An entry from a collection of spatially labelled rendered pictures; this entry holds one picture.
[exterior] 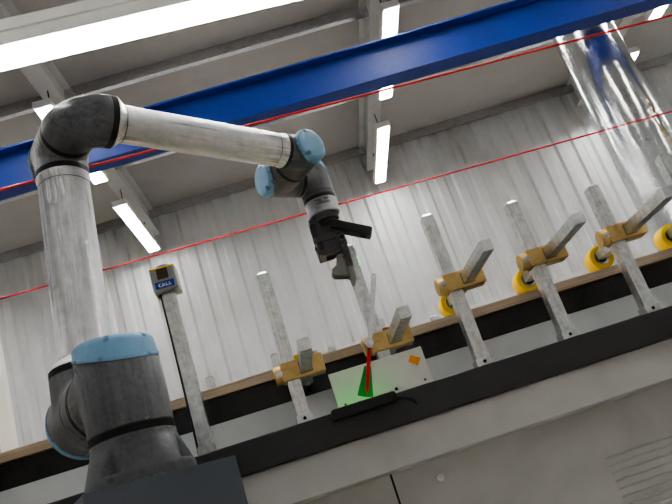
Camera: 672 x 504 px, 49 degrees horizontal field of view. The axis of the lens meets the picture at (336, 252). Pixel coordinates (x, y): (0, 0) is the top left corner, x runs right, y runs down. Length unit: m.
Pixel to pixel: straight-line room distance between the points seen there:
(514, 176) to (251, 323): 4.07
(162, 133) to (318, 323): 7.85
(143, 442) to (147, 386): 0.10
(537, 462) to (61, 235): 1.42
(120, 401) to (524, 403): 1.12
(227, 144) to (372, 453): 0.86
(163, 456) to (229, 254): 8.60
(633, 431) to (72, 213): 1.64
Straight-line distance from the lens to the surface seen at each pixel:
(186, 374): 1.99
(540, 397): 2.05
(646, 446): 2.35
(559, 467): 2.25
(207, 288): 9.76
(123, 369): 1.32
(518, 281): 2.33
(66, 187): 1.68
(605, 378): 2.12
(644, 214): 2.14
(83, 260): 1.60
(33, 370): 10.15
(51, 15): 3.01
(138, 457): 1.27
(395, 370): 1.96
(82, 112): 1.65
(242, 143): 1.78
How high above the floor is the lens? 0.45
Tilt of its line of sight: 19 degrees up
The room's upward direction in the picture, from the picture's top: 19 degrees counter-clockwise
